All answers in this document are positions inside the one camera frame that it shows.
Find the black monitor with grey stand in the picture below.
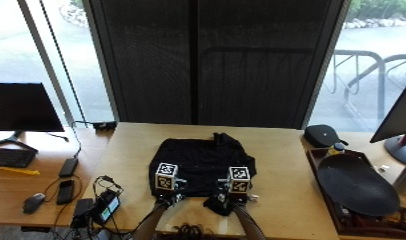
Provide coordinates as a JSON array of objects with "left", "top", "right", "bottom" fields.
[{"left": 368, "top": 84, "right": 406, "bottom": 165}]

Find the yellow flat tool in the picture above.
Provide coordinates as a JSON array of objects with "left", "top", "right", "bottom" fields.
[{"left": 0, "top": 166, "right": 42, "bottom": 177}]

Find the white marker cube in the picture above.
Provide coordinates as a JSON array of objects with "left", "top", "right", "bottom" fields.
[
  {"left": 154, "top": 162, "right": 181, "bottom": 191},
  {"left": 227, "top": 166, "right": 252, "bottom": 194}
]

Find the person's left hand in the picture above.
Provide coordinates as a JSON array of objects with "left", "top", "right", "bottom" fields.
[{"left": 153, "top": 179, "right": 188, "bottom": 206}]

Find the yellow bottle with black cap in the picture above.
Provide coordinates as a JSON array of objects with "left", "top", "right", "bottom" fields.
[{"left": 327, "top": 142, "right": 347, "bottom": 158}]

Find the grey window post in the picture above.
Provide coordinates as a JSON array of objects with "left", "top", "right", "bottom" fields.
[{"left": 15, "top": 0, "right": 75, "bottom": 127}]

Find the black plug adapter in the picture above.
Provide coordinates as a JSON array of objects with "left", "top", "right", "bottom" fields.
[{"left": 90, "top": 120, "right": 118, "bottom": 132}]

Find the black oval dish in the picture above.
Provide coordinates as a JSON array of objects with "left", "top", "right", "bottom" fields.
[{"left": 316, "top": 153, "right": 401, "bottom": 217}]

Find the black computer monitor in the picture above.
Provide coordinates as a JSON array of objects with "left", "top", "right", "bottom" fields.
[{"left": 0, "top": 82, "right": 66, "bottom": 153}]

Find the black shirt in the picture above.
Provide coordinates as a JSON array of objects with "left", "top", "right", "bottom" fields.
[{"left": 147, "top": 132, "right": 258, "bottom": 216}]

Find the black smartphone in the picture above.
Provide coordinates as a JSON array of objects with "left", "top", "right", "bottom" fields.
[{"left": 55, "top": 178, "right": 75, "bottom": 206}]

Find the black window blind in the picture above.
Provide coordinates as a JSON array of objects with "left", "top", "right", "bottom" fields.
[{"left": 82, "top": 0, "right": 348, "bottom": 130}]

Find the dark wooden tray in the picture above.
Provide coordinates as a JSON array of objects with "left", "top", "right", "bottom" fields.
[{"left": 306, "top": 147, "right": 406, "bottom": 240}]

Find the black zip case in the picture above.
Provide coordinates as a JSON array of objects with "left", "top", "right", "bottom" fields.
[{"left": 303, "top": 124, "right": 350, "bottom": 149}]

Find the black blind cord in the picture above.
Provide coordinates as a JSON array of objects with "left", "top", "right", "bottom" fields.
[{"left": 38, "top": 0, "right": 89, "bottom": 128}]

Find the black keyboard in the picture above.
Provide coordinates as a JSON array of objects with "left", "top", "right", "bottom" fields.
[{"left": 0, "top": 147, "right": 38, "bottom": 169}]

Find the black computer mouse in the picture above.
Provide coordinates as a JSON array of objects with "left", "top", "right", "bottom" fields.
[{"left": 21, "top": 192, "right": 47, "bottom": 215}]

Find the person's right hand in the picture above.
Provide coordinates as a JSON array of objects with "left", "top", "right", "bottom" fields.
[{"left": 215, "top": 178, "right": 260, "bottom": 205}]

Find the grey metal bike rack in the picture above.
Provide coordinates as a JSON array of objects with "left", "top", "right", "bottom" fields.
[{"left": 324, "top": 49, "right": 406, "bottom": 132}]

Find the black box adapter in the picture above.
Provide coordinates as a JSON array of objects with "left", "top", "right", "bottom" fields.
[{"left": 70, "top": 198, "right": 95, "bottom": 230}]

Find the black device with lit screen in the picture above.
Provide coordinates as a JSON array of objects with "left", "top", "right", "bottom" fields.
[{"left": 90, "top": 189, "right": 122, "bottom": 226}]

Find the black power brick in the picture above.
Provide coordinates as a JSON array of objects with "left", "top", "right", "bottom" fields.
[{"left": 57, "top": 157, "right": 79, "bottom": 179}]

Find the black cable bundle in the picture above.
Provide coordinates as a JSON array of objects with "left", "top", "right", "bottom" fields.
[{"left": 41, "top": 174, "right": 137, "bottom": 240}]

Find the orange packet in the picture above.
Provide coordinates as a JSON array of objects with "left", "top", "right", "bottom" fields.
[{"left": 378, "top": 207, "right": 406, "bottom": 232}]

